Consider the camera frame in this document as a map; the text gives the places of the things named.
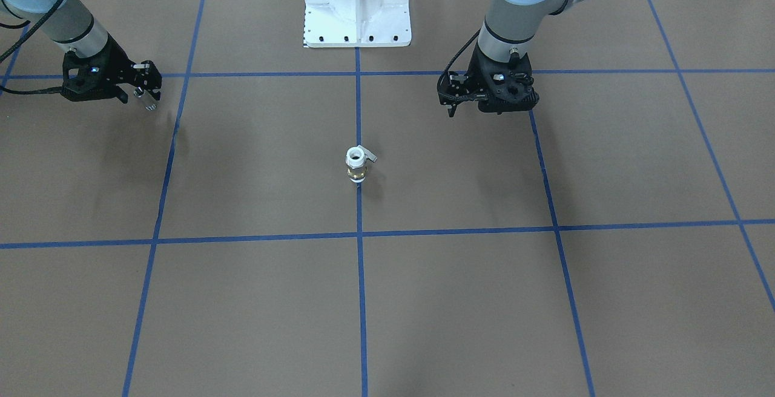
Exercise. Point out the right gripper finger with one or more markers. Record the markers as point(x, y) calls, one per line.
point(154, 88)
point(147, 74)

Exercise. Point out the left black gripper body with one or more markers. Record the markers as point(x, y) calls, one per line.
point(478, 70)

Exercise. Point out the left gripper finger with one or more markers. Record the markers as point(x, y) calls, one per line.
point(453, 104)
point(452, 88)

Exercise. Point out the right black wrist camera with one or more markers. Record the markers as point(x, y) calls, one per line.
point(67, 85)

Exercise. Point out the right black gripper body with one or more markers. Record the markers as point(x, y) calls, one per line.
point(118, 62)

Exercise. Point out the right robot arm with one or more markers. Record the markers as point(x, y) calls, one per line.
point(67, 23)

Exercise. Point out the brass PPR ball valve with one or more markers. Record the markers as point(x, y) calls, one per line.
point(356, 160)

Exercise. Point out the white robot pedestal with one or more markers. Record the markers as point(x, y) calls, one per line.
point(357, 24)

